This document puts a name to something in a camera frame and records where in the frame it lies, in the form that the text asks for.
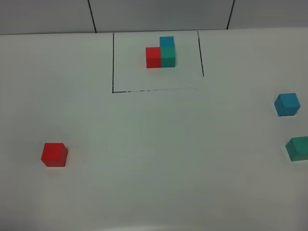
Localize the red template cube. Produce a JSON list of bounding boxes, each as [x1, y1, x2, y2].
[[146, 47, 161, 68]]

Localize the green template cube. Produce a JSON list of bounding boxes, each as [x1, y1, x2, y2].
[[160, 46, 176, 67]]

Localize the blue template cube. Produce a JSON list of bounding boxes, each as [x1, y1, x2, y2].
[[159, 36, 175, 47]]

